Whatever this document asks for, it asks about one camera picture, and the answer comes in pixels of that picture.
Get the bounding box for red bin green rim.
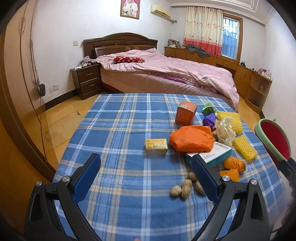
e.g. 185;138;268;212
254;118;292;166

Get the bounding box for orange peel flat piece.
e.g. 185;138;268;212
219;169;240;182

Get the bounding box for yellow foam net near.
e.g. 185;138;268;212
232;135;258;161

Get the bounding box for peanut right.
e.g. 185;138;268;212
195;181;206;195

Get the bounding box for wooden wardrobe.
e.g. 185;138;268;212
0;0;59;183

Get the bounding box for teal white medicine box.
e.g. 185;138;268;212
185;142;232;167

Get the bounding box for peanut middle long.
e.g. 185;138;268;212
180;179;192;199

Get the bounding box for white crumpled paper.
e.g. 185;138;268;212
213;116;236;147

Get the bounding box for peanut top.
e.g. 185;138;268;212
187;172;198;182

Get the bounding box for peanut left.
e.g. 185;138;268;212
170;185;182;197

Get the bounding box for long wooden cabinet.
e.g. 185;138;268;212
165;47;272;114

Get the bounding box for items on corner shelf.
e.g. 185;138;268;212
258;68;272;80

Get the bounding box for green snack wrapper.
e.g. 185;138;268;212
202;103;216;115

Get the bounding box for orange foam net bag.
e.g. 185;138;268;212
170;126;215;153

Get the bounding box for orange cardboard box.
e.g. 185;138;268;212
175;100;198;126

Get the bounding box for yellow small box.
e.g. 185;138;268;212
145;138;168;155

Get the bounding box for pink quilt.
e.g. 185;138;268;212
96;48;239;111

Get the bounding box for grey clothes on cabinet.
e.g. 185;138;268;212
185;44;211;58

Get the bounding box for window with bars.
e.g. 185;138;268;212
221;13;243;62

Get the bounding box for dark wooden nightstand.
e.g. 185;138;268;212
70;64;103;100

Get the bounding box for floral curtain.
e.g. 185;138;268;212
184;6;224;57

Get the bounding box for books on cabinet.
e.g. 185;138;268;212
168;39;182;48

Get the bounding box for clutter on nightstand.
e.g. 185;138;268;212
73;56;97;70

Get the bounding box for red floral pillow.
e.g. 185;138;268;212
113;56;145;64

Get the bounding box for framed wedding photo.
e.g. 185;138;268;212
120;0;140;20

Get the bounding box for wall socket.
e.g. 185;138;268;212
49;84;59;93

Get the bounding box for wall air conditioner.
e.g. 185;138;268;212
151;4;171;20

